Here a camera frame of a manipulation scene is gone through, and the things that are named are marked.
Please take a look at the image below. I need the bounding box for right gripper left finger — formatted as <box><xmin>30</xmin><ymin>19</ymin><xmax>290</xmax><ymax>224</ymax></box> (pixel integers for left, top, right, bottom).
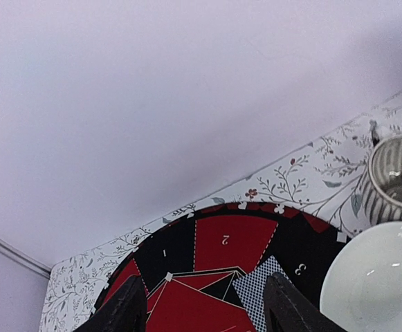
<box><xmin>75</xmin><ymin>275</ymin><xmax>147</xmax><ymax>332</ymax></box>

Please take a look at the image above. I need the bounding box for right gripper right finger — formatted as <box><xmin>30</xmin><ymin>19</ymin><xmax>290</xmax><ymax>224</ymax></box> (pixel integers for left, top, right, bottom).
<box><xmin>263</xmin><ymin>273</ymin><xmax>344</xmax><ymax>332</ymax></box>

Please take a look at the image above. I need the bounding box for round red black poker mat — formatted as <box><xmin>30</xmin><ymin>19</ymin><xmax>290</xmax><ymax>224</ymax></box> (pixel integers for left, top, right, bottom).
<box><xmin>95</xmin><ymin>202</ymin><xmax>348</xmax><ymax>331</ymax></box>

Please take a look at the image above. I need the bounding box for white ceramic bowl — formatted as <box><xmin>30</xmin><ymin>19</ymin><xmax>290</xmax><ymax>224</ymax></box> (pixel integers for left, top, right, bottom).
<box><xmin>320</xmin><ymin>221</ymin><xmax>402</xmax><ymax>331</ymax></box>

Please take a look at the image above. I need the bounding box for grey striped ceramic mug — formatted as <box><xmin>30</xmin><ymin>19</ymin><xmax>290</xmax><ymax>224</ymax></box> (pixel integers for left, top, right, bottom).
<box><xmin>360</xmin><ymin>120</ymin><xmax>402</xmax><ymax>225</ymax></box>

